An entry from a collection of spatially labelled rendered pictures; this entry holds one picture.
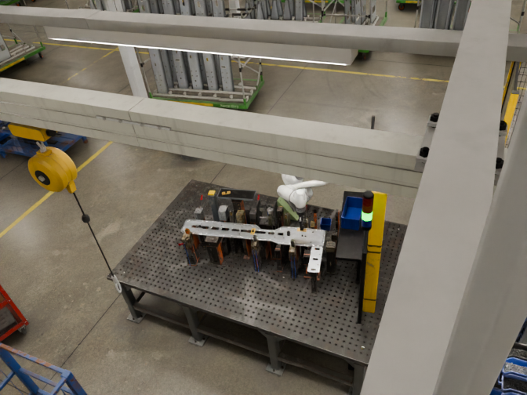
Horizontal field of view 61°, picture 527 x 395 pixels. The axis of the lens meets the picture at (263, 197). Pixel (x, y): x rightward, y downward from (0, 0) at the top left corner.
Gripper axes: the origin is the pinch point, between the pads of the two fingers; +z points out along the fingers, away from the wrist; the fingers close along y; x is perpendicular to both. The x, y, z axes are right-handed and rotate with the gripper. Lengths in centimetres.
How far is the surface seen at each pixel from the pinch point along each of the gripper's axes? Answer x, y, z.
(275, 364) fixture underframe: -17, 80, 101
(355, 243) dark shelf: 48.2, 6.3, 8.9
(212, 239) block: -81, 17, 9
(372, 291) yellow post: 65, 53, 13
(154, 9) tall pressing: -311, -430, -57
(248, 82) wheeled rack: -171, -451, 85
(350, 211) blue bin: 41, -34, 9
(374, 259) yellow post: 64, 53, -25
